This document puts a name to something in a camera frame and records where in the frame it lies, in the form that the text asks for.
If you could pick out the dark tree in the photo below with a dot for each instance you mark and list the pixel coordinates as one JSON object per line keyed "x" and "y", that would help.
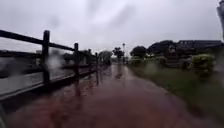
{"x": 138, "y": 51}
{"x": 117, "y": 52}
{"x": 105, "y": 56}
{"x": 161, "y": 47}

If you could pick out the street lamp pole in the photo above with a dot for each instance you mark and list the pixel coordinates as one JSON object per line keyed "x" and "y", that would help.
{"x": 123, "y": 51}

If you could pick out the wet red paved path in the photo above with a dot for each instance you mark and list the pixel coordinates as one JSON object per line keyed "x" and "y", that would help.
{"x": 116, "y": 103}

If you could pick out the grass strip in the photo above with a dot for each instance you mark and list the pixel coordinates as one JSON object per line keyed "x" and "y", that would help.
{"x": 186, "y": 90}

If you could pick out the green hedge bushes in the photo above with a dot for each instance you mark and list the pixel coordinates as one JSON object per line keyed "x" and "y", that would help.
{"x": 201, "y": 62}

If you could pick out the low dark building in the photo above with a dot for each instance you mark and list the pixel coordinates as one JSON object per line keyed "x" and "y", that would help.
{"x": 200, "y": 46}

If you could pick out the grey water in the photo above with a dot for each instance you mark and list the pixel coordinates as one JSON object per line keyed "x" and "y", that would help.
{"x": 23, "y": 83}

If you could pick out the tall grey building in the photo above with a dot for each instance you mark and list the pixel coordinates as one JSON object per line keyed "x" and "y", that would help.
{"x": 221, "y": 15}

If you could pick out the dark wooden post fence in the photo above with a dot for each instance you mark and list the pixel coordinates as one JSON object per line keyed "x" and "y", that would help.
{"x": 46, "y": 60}

